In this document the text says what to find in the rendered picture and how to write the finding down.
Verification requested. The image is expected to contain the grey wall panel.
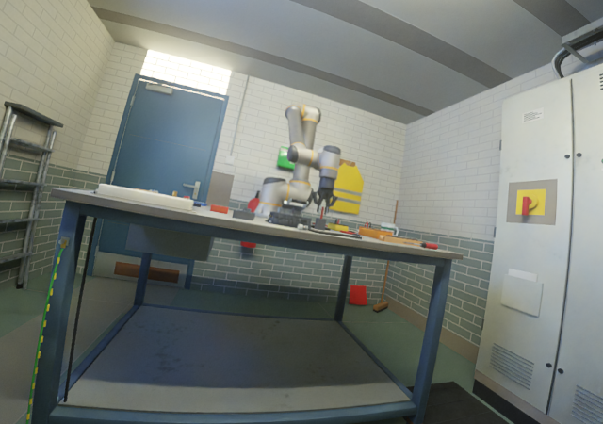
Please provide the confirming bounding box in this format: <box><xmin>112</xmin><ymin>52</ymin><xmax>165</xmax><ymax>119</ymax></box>
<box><xmin>207</xmin><ymin>171</ymin><xmax>235</xmax><ymax>207</ymax></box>

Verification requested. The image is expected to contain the blue door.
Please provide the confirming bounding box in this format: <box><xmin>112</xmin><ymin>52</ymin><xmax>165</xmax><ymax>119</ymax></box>
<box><xmin>93</xmin><ymin>73</ymin><xmax>231</xmax><ymax>291</ymax></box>

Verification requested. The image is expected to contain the red and yellow rotary switch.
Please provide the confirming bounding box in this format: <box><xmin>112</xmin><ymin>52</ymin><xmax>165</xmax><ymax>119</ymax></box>
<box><xmin>515</xmin><ymin>188</ymin><xmax>547</xmax><ymax>218</ymax></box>

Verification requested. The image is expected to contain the grey step ladder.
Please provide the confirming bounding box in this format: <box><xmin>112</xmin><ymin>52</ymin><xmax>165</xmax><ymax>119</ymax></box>
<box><xmin>0</xmin><ymin>101</ymin><xmax>64</xmax><ymax>289</ymax></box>

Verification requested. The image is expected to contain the white flat box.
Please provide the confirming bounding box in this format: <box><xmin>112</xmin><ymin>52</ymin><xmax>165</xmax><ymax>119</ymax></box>
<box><xmin>95</xmin><ymin>183</ymin><xmax>196</xmax><ymax>212</ymax></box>

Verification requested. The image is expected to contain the dark gateway body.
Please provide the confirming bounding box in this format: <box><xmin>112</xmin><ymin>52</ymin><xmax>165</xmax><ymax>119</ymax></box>
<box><xmin>268</xmin><ymin>209</ymin><xmax>315</xmax><ymax>228</ymax></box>

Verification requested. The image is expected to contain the white document pocket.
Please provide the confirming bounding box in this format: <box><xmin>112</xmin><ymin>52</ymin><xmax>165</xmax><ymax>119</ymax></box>
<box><xmin>499</xmin><ymin>268</ymin><xmax>544</xmax><ymax>318</ymax></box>

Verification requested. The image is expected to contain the yellow safety vest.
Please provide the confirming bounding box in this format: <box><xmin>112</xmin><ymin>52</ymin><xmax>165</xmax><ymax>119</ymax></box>
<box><xmin>331</xmin><ymin>160</ymin><xmax>365</xmax><ymax>217</ymax></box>

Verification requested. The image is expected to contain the white electrical cabinet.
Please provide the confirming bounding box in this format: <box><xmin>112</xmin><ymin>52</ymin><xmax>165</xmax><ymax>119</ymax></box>
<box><xmin>474</xmin><ymin>62</ymin><xmax>603</xmax><ymax>424</ymax></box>

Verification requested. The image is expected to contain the green yellow striped cable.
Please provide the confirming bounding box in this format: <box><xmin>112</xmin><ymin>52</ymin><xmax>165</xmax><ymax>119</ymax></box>
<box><xmin>25</xmin><ymin>236</ymin><xmax>71</xmax><ymax>424</ymax></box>

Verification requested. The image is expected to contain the wooden broom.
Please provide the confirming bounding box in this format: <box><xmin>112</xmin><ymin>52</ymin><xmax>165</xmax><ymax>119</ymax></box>
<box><xmin>372</xmin><ymin>200</ymin><xmax>399</xmax><ymax>314</ymax></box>

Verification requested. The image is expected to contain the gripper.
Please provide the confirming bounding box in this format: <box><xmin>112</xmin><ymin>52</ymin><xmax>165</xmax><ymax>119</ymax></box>
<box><xmin>309</xmin><ymin>167</ymin><xmax>340</xmax><ymax>212</ymax></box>

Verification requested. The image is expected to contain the blue steel workbench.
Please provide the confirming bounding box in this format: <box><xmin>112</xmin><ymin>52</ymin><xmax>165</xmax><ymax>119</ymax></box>
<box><xmin>48</xmin><ymin>187</ymin><xmax>465</xmax><ymax>424</ymax></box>

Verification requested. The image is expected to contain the grey bench drawer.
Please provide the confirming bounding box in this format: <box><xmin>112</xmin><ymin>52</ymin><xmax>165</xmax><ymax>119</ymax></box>
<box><xmin>124</xmin><ymin>223</ymin><xmax>212</xmax><ymax>260</ymax></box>

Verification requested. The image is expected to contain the grey cable tray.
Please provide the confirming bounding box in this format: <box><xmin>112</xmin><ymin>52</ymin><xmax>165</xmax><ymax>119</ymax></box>
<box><xmin>551</xmin><ymin>21</ymin><xmax>603</xmax><ymax>80</ymax></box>

